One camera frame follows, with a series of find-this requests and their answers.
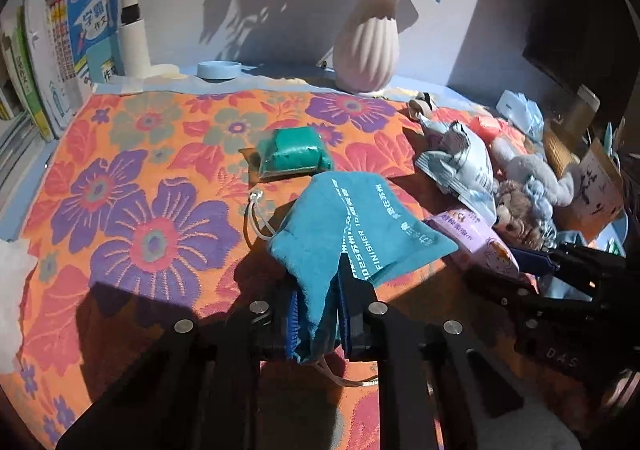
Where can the grey plush toy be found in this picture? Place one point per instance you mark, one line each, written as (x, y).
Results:
(535, 169)

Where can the green sponge packet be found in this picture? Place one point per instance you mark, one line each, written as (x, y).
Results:
(292, 149)

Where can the floral orange cloth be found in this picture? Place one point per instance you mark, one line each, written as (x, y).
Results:
(150, 180)

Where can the purple tissue packet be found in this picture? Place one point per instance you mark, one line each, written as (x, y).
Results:
(470, 235)

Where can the light blue round dish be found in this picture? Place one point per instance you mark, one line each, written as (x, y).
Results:
(218, 70)

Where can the white desk lamp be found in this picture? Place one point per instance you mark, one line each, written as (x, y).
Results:
(135, 39)

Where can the light blue tissue pack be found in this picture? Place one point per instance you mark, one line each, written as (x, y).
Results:
(520, 109)

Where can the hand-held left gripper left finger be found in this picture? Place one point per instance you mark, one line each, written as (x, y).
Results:
(293, 325)

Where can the row of books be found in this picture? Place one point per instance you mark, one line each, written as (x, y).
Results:
(60, 59)

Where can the brown plush bear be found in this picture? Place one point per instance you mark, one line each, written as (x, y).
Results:
(520, 210)

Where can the pink ribbed vase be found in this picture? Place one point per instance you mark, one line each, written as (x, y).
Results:
(365, 49)

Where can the brown paper box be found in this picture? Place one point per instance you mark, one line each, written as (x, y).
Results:
(597, 185)

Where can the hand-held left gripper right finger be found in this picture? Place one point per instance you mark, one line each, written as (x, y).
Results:
(345, 317)

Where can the blue printed cloth pouch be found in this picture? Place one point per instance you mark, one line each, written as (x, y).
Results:
(340, 230)

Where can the white and blue packet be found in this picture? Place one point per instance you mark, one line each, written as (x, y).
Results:
(465, 164)

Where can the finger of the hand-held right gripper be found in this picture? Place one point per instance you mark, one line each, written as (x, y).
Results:
(505, 290)
(527, 260)

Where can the orange soft object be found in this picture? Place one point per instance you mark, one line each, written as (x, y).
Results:
(487, 127)

